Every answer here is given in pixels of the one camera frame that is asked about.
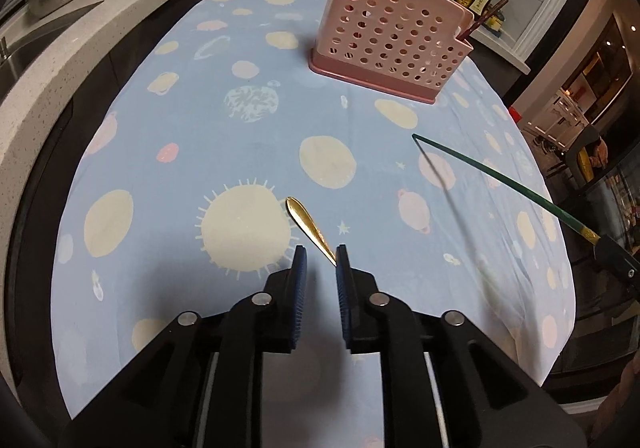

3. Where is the small yellow condiment bottle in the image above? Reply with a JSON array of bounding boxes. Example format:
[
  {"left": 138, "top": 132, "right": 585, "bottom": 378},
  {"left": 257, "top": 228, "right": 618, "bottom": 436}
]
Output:
[{"left": 486, "top": 3, "right": 506, "bottom": 32}]

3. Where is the pink perforated utensil holder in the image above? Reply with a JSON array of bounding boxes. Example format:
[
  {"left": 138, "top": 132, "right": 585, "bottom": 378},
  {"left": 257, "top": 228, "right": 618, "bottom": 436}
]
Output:
[{"left": 307, "top": 0, "right": 476, "bottom": 105}]

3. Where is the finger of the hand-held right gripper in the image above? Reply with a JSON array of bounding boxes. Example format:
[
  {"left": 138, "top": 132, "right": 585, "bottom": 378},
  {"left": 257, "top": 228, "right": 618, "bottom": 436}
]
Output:
[{"left": 594, "top": 234, "right": 640, "bottom": 301}]

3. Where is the gold flower spoon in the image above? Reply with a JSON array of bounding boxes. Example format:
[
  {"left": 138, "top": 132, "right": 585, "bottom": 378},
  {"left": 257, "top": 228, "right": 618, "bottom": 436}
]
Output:
[{"left": 285, "top": 197, "right": 338, "bottom": 268}]

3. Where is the dark chair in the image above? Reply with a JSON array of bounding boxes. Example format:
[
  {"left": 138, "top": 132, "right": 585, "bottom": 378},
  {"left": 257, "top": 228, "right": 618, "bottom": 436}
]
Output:
[{"left": 567, "top": 124, "right": 613, "bottom": 185}]

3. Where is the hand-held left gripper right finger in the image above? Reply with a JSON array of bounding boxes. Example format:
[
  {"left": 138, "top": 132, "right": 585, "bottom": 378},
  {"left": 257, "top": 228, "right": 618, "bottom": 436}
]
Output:
[{"left": 335, "top": 243, "right": 586, "bottom": 448}]

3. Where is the stainless steel sink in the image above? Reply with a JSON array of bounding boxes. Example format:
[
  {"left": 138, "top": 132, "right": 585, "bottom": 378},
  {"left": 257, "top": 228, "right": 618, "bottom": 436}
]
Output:
[{"left": 0, "top": 1, "right": 106, "bottom": 79}]

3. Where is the thick green chopstick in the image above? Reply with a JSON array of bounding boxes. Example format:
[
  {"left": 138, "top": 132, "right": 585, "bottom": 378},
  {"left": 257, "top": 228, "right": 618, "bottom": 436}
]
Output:
[{"left": 412, "top": 132, "right": 603, "bottom": 245}]

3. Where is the person's right hand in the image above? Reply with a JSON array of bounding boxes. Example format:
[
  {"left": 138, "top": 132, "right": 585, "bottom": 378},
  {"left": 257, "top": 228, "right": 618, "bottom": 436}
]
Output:
[{"left": 590, "top": 358, "right": 640, "bottom": 448}]

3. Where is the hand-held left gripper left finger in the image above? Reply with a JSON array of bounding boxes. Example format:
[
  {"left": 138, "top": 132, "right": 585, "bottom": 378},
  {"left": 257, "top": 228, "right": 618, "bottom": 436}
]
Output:
[{"left": 60, "top": 245, "right": 308, "bottom": 448}]

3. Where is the blue planet print tablecloth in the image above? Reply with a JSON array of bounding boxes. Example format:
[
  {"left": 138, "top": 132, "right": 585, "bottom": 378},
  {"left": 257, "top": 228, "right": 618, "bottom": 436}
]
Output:
[{"left": 52, "top": 0, "right": 575, "bottom": 448}]

